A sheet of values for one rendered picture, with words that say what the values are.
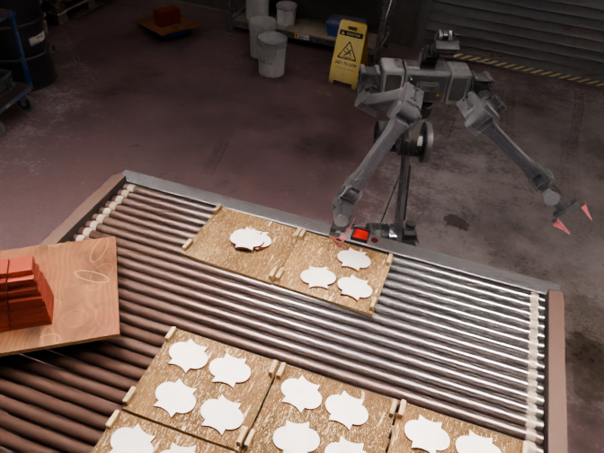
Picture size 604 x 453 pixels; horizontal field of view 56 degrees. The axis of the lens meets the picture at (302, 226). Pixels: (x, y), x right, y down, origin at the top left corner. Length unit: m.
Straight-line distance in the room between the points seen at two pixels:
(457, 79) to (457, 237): 1.72
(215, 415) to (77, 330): 0.55
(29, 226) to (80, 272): 1.99
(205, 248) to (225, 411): 0.78
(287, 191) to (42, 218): 1.72
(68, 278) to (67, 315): 0.18
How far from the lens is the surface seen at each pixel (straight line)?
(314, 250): 2.43
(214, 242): 2.46
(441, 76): 2.64
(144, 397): 1.99
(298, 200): 4.21
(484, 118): 2.21
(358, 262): 2.39
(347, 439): 1.90
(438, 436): 1.96
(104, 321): 2.08
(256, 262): 2.36
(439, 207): 4.38
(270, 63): 5.83
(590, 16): 6.67
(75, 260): 2.32
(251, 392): 1.97
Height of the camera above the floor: 2.58
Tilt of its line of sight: 40 degrees down
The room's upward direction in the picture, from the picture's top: 5 degrees clockwise
